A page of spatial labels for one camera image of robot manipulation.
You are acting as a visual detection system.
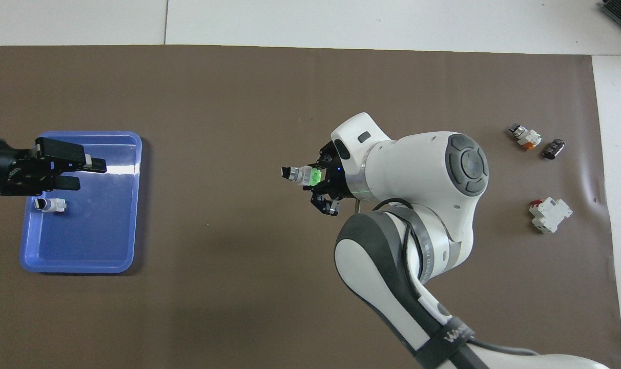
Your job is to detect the blue plastic tray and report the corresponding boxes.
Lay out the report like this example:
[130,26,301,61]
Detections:
[19,131,143,274]

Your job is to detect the brown paper table mat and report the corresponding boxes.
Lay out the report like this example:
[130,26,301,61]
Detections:
[0,45,621,369]

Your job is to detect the white circuit breaker red levers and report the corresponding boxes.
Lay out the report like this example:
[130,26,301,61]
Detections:
[528,197,573,234]

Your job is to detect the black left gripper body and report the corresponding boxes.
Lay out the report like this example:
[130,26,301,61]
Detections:
[0,136,55,198]

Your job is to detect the selector switch green base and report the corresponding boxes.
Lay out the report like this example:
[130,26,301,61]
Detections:
[281,164,325,187]
[34,197,68,213]

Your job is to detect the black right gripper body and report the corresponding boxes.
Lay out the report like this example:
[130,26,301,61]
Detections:
[318,146,365,203]

